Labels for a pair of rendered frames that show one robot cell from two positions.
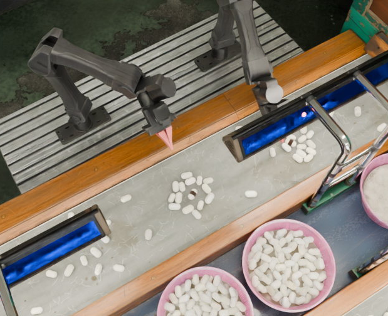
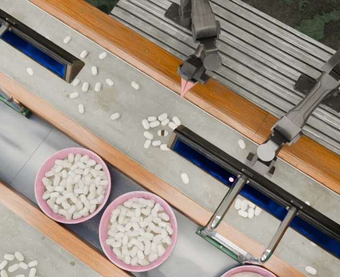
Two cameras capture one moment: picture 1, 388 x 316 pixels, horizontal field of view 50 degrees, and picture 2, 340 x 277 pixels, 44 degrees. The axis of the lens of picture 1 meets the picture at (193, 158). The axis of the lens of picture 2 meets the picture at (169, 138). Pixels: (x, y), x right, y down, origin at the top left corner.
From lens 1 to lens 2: 0.56 m
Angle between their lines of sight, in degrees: 24
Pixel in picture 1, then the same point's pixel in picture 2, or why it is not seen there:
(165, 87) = (210, 59)
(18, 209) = (90, 17)
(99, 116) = not seen: hidden behind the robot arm
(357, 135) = (291, 250)
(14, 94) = not seen: outside the picture
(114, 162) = (159, 61)
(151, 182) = (159, 97)
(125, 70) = (207, 21)
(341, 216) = (209, 264)
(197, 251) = (117, 157)
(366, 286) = not seen: outside the picture
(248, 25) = (315, 96)
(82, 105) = (189, 9)
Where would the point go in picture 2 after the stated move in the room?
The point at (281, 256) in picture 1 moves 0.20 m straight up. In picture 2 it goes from (144, 223) to (139, 219)
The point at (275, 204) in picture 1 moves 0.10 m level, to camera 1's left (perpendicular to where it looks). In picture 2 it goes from (183, 201) to (169, 176)
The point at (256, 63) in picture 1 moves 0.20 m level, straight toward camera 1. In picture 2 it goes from (289, 122) to (227, 138)
